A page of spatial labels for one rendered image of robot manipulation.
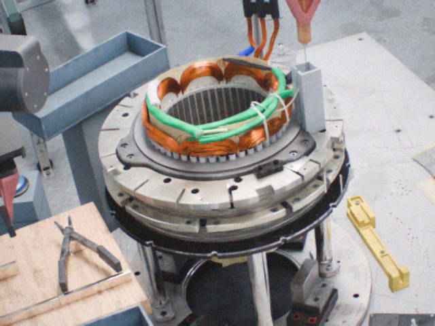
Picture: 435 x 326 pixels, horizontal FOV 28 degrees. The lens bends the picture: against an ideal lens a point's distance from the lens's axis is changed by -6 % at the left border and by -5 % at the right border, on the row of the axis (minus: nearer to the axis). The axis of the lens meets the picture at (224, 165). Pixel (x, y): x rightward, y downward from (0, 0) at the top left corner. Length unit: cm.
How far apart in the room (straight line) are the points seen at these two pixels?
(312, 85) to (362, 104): 66
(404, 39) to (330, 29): 31
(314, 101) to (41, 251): 38
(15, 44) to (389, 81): 114
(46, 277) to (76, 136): 44
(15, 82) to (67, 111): 56
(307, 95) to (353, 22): 260
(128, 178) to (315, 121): 24
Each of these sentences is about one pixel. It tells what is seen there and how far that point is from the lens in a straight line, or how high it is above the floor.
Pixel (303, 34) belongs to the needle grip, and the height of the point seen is 124.
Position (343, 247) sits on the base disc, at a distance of 141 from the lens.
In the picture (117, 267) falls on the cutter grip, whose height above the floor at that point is 109.
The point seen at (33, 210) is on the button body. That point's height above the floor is 102.
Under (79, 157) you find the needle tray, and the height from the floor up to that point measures 93.
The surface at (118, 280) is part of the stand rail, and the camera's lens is 101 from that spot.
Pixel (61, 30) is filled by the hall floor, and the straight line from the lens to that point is 401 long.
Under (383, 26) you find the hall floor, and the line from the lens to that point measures 367.
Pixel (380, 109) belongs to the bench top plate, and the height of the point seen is 78.
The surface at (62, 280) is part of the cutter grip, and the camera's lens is 100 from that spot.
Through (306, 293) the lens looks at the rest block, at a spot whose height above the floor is 85.
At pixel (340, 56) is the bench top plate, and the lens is 193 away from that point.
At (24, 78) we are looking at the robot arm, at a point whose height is 137.
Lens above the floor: 175
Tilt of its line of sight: 37 degrees down
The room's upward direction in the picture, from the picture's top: 9 degrees counter-clockwise
